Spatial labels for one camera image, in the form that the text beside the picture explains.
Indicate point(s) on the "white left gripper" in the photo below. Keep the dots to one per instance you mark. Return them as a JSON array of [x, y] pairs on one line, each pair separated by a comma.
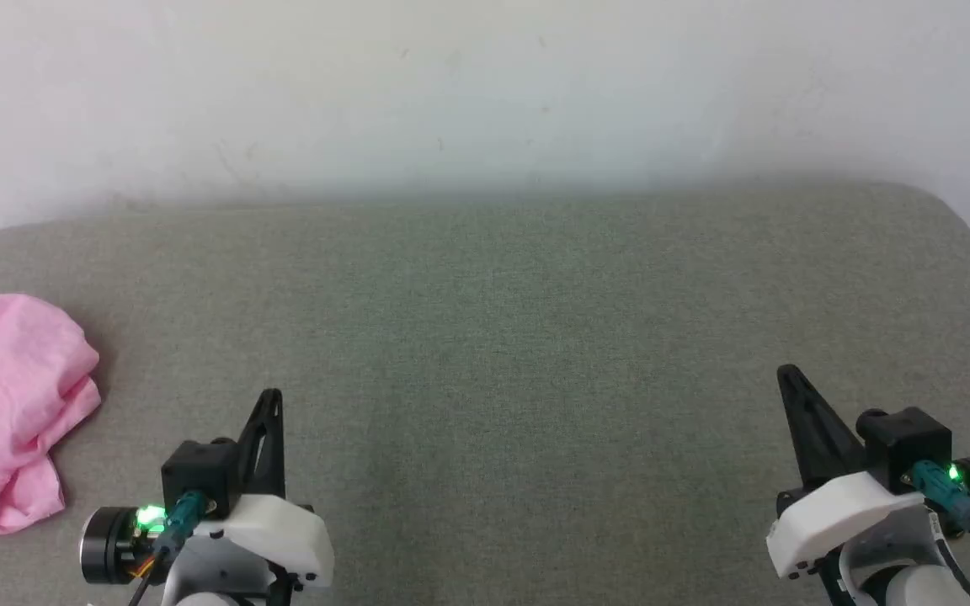
[[283, 539]]

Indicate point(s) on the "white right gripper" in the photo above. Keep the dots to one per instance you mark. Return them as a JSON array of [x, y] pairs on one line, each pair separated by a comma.
[[830, 518]]

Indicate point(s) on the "pink cloth garment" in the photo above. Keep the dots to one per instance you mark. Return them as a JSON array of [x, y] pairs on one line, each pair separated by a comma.
[[5, 396]]

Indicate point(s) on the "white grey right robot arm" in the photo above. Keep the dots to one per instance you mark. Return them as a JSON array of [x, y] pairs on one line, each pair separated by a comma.
[[914, 585]]

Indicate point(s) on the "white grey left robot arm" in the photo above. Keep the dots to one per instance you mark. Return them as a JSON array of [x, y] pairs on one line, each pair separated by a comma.
[[106, 547]]

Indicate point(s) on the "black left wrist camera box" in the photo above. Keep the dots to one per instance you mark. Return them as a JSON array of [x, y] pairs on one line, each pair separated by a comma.
[[199, 467]]

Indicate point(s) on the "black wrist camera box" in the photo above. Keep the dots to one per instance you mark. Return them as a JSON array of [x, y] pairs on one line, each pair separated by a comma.
[[199, 467], [906, 446]]

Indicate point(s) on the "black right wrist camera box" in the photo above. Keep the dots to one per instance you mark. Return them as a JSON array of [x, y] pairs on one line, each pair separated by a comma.
[[906, 446]]

